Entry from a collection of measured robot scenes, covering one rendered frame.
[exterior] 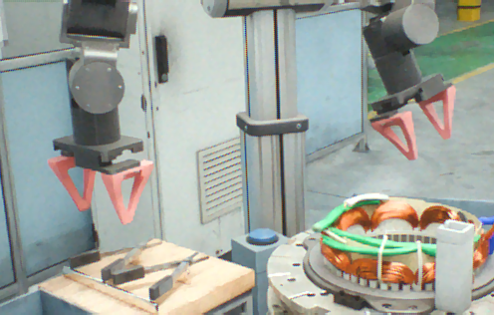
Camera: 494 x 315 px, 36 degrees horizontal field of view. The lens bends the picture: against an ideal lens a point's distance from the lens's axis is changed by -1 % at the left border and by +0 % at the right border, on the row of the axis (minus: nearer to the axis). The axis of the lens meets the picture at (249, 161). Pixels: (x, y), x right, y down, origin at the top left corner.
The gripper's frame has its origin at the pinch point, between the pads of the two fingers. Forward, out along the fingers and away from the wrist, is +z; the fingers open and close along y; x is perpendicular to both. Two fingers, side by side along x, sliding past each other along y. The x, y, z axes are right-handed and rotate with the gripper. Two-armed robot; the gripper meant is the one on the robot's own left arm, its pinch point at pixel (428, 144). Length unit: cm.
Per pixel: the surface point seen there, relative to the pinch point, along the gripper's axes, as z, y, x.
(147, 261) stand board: -3.0, -43.1, 13.1
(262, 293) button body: 10.3, -27.5, 16.0
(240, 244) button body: 2.6, -26.5, 17.7
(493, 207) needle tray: 14.0, 7.2, -0.6
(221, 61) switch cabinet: -29, 104, 196
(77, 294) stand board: -4, -55, 10
